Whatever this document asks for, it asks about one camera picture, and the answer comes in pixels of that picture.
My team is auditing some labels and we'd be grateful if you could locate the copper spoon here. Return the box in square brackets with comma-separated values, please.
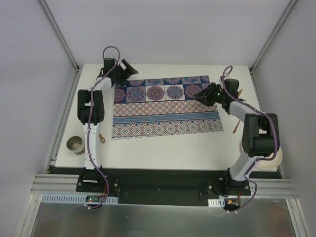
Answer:
[233, 120, 241, 134]

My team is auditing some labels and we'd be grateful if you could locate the patterned cloth placemat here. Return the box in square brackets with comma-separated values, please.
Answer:
[112, 76, 223, 140]

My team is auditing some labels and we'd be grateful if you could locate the metal cup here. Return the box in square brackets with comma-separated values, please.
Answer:
[66, 136, 85, 155]

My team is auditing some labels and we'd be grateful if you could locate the cream plate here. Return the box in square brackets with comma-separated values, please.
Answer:
[256, 147, 283, 170]

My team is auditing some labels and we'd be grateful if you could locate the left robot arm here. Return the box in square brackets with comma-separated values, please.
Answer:
[77, 58, 138, 192]

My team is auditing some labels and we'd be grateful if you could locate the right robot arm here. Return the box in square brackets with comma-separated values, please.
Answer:
[193, 79, 279, 195]

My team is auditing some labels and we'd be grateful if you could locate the gold fork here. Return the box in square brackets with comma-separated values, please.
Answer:
[99, 134, 105, 144]

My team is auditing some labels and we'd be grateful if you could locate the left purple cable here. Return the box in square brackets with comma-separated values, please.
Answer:
[83, 46, 121, 210]

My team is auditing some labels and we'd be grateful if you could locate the left aluminium frame post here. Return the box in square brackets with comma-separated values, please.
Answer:
[37, 0, 79, 72]

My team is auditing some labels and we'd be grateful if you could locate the aluminium frame post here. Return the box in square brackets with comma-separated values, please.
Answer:
[249, 0, 299, 75]
[37, 0, 79, 72]

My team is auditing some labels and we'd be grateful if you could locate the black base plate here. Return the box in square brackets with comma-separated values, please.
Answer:
[76, 168, 251, 206]

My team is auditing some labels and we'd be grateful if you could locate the right aluminium frame post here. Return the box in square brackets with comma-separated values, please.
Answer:
[249, 0, 299, 75]

